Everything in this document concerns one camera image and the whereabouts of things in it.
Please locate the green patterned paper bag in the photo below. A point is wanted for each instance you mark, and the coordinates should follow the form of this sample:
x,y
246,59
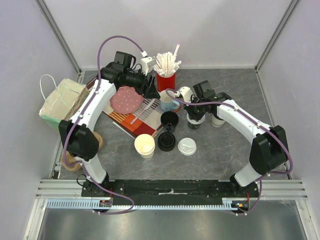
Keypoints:
x,y
63,102

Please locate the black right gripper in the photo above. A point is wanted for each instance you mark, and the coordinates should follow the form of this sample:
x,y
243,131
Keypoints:
x,y
195,113

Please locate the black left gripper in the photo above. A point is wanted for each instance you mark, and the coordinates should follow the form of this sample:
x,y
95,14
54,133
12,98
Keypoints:
x,y
152,92

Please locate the light blue ceramic mug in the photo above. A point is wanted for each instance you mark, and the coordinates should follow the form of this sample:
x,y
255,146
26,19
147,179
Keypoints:
x,y
167,103

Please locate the black plastic cup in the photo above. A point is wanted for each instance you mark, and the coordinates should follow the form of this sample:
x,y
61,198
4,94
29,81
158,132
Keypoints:
x,y
193,126

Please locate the white coffee cup lid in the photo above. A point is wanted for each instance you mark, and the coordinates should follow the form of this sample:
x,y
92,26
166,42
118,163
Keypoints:
x,y
196,122

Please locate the pink polka dot plate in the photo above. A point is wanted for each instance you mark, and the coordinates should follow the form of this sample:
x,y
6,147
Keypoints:
x,y
126,100

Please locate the stack of white paper cups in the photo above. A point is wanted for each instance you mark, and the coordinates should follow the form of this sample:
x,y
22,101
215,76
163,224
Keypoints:
x,y
145,146

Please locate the bundle of white straws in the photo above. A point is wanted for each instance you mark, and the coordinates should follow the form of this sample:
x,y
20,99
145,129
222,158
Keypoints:
x,y
166,64

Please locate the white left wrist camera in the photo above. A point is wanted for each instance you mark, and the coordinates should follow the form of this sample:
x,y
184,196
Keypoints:
x,y
147,64

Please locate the red straw holder cup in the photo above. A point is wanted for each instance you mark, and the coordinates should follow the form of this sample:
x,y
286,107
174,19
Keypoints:
x,y
164,83

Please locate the stack of white lids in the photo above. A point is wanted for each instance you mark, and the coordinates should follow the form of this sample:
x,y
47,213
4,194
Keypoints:
x,y
187,146

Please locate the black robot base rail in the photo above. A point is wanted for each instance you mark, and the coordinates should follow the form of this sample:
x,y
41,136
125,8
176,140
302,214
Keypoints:
x,y
137,189

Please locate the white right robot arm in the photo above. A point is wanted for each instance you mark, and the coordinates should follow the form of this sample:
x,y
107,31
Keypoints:
x,y
269,147

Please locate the cardboard cup carrier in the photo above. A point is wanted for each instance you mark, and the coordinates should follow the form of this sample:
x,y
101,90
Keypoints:
x,y
70,160

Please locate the stack of black cups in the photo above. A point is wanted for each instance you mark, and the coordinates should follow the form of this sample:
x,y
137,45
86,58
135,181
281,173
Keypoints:
x,y
169,121

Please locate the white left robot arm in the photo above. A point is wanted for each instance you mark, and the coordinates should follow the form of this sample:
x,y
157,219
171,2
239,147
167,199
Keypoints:
x,y
77,133

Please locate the white paper coffee cup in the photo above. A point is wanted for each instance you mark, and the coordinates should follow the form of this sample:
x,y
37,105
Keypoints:
x,y
217,122

